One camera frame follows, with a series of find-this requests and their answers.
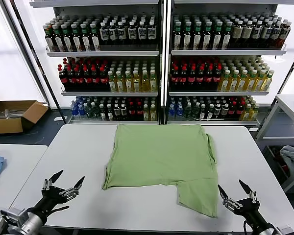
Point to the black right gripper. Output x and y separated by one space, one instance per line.
251 213

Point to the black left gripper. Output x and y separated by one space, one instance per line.
50 198

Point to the light green t-shirt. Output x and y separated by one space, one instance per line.
161 156

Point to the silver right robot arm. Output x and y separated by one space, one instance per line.
272 231

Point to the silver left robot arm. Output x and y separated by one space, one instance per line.
29 224

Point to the red cloth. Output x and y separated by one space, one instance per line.
284 166

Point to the white paper scrap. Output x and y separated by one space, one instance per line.
58 119

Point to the small blue drink bottle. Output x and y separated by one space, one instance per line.
81 110
172 110
180 110
75 110

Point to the small dark green bottle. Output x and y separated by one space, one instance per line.
89 110
195 111
187 110
95 110

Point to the brown cardboard box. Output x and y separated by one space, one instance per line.
5 126

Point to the small dark bottle white cap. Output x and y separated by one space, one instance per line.
218 111
203 112
109 112
123 112
102 112
116 112
211 112
225 111

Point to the small yellow tea bottle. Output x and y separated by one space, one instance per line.
254 112
153 112
246 112
146 112

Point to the small cola bottle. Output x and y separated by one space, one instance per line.
240 110
131 110
139 110
232 110

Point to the grey metal parts bundle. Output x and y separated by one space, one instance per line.
9 113

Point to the cola bottle red cap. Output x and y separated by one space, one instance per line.
87 78
95 78
217 77
183 77
200 77
208 77
104 78
79 78
175 77
63 77
71 77
191 77

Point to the yellow tea bottle green label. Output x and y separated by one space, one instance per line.
145 81
224 80
128 81
259 80
233 80
153 80
112 81
137 81
251 80
241 80
268 80
120 81

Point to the grey metal bottle shelf rack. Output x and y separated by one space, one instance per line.
227 52
103 54

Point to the dark tea bottle green cap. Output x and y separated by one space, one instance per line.
76 37
187 35
177 35
217 35
95 36
207 35
197 35
49 37
226 35
85 37
66 37
57 37

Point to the dark drink bottle white cap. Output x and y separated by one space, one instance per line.
151 33
132 33
142 33
113 33
104 33
122 33

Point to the dark bottle beige label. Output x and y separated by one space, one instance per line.
246 34
275 34
237 34
284 35
266 34
256 34

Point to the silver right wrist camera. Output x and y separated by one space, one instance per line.
285 230

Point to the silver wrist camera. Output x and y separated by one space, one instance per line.
11 215
285 230

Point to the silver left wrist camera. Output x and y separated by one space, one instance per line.
11 215

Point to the white metal frame table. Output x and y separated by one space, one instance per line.
291 100

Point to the black metal frame pole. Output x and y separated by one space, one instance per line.
41 63
282 85

